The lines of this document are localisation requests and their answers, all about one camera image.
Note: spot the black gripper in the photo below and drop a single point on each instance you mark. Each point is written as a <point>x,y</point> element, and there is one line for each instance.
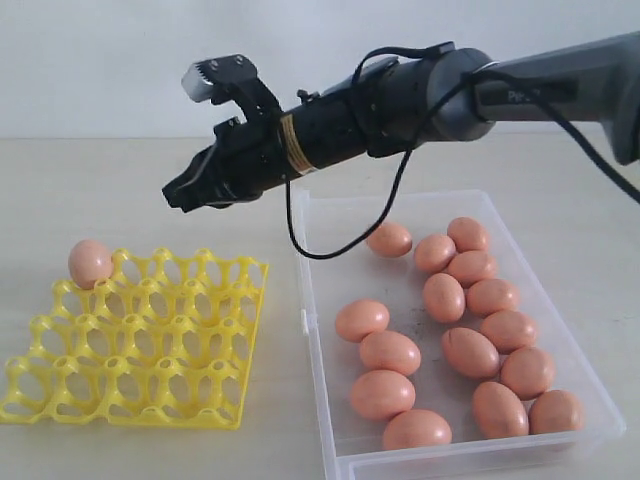
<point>273,148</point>

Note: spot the brown egg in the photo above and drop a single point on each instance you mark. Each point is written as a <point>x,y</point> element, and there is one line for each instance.
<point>528,372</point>
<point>556,411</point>
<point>444,298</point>
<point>390,350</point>
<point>360,318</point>
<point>470,353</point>
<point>498,412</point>
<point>382,394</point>
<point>468,234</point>
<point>472,266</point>
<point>390,240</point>
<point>89,262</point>
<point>489,296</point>
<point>416,428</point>
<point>509,330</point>
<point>434,252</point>

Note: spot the yellow plastic egg tray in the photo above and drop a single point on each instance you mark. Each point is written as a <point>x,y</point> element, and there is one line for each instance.
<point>163,342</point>

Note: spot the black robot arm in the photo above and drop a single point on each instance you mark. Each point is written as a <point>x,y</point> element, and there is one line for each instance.
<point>398,98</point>

